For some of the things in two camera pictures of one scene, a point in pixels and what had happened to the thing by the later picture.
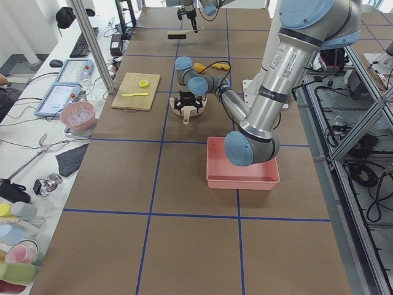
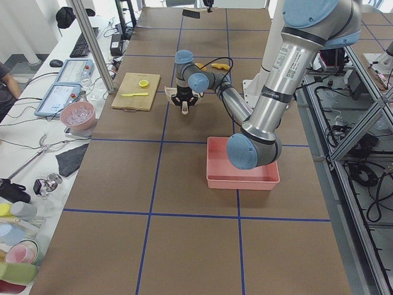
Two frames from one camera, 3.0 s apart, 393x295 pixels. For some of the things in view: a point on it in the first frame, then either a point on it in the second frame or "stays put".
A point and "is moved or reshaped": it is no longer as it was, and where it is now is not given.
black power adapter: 116,48 stays put
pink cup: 23,252 stays put
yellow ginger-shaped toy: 221,66 stays put
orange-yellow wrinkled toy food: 199,67 stays put
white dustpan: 187,111 -> 170,91
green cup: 19,273 stays put
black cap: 66,16 stays put
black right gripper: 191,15 -> 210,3
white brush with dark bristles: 180,34 is moved or reshaped
